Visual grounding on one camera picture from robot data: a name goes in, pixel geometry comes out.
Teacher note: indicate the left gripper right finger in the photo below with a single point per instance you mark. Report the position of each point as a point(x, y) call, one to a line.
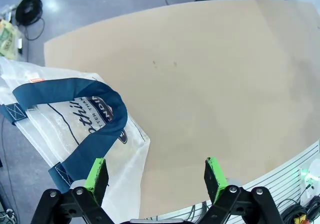
point(235, 206)

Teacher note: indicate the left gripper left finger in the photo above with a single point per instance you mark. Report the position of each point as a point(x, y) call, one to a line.
point(75, 206)

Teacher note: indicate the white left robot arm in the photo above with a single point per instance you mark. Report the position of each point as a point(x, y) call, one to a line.
point(311, 174)

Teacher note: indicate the small white adapter box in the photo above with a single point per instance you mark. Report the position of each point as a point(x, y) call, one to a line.
point(20, 45)

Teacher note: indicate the yellow green snack package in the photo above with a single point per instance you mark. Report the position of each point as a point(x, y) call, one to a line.
point(6, 39)

